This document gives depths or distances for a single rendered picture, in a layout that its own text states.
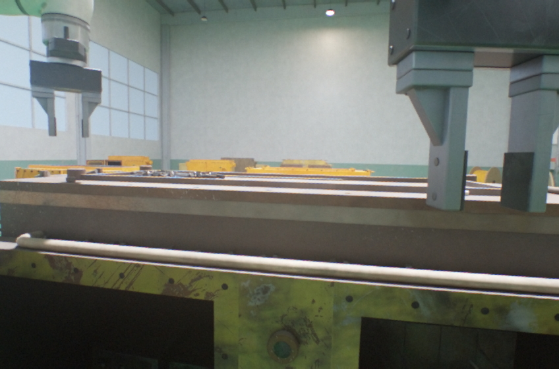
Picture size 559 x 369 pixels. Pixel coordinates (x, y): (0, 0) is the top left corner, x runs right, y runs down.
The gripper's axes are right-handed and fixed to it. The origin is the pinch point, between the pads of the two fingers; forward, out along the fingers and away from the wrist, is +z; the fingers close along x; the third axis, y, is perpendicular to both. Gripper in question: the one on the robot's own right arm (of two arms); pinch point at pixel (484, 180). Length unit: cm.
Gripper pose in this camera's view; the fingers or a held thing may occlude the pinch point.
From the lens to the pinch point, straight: 25.3
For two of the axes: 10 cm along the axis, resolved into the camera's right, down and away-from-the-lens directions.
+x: 10.0, 0.2, -0.1
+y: -0.2, 0.9, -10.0
